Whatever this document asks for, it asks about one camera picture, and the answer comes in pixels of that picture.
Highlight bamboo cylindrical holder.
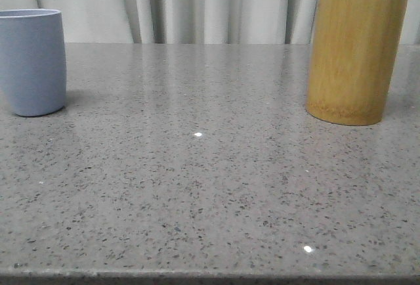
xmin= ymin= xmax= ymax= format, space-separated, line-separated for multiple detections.
xmin=306 ymin=0 xmax=408 ymax=126

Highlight blue plastic cup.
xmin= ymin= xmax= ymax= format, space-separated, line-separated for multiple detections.
xmin=1 ymin=9 xmax=66 ymax=117

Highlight white pleated curtain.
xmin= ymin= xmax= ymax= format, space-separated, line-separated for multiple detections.
xmin=0 ymin=0 xmax=420 ymax=45

